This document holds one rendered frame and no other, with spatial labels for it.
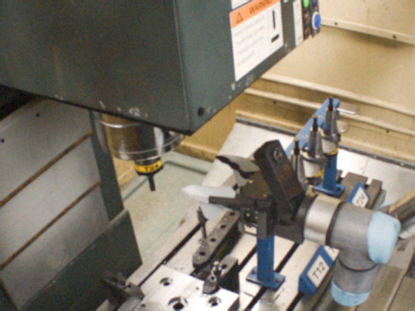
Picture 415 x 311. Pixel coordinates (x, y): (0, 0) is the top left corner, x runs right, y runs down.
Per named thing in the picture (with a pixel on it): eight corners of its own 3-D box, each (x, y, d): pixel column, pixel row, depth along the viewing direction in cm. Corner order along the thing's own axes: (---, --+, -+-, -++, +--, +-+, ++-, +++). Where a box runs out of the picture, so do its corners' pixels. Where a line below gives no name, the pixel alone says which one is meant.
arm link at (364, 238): (381, 278, 73) (392, 241, 68) (321, 259, 78) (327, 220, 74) (396, 246, 78) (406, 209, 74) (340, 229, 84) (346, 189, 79)
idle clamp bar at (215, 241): (247, 223, 157) (246, 208, 153) (206, 281, 138) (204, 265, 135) (232, 219, 159) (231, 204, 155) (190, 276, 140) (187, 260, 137)
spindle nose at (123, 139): (142, 106, 102) (134, 51, 96) (207, 127, 93) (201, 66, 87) (82, 146, 92) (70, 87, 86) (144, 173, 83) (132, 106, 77)
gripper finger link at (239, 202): (207, 209, 82) (264, 212, 81) (207, 202, 81) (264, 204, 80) (211, 190, 86) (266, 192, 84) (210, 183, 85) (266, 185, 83)
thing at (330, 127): (327, 125, 137) (328, 103, 133) (341, 130, 134) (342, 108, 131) (319, 132, 135) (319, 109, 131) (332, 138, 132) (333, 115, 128)
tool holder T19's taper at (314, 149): (308, 146, 130) (308, 123, 126) (324, 149, 128) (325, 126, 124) (304, 155, 126) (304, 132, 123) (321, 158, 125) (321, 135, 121)
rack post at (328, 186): (344, 188, 166) (350, 109, 149) (339, 197, 162) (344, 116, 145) (319, 181, 170) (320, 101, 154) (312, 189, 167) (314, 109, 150)
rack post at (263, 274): (286, 278, 136) (289, 192, 120) (276, 290, 132) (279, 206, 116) (254, 267, 141) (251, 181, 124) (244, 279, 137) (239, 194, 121)
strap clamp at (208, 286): (240, 285, 136) (238, 246, 127) (213, 317, 127) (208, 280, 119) (230, 281, 137) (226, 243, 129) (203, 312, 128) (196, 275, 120)
